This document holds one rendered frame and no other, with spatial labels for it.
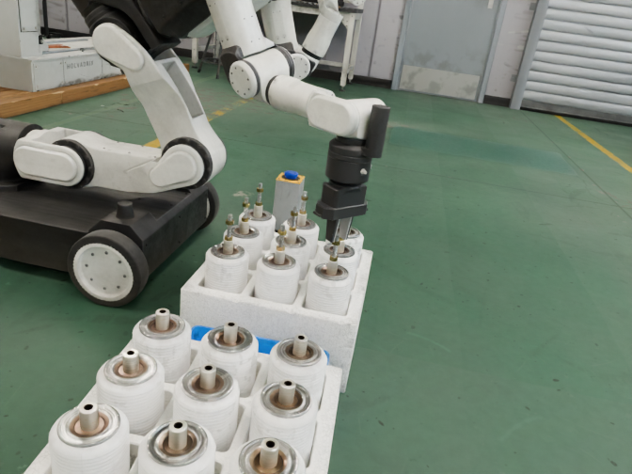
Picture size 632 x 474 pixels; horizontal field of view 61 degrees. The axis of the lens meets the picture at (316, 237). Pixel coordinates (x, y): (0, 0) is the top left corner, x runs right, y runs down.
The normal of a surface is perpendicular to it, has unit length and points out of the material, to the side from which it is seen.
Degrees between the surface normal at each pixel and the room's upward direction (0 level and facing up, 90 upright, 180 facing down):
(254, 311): 90
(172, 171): 90
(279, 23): 98
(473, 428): 0
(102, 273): 90
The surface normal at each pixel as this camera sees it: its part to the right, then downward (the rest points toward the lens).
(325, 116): -0.65, 0.23
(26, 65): -0.18, 0.38
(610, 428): 0.13, -0.91
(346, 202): 0.62, 0.39
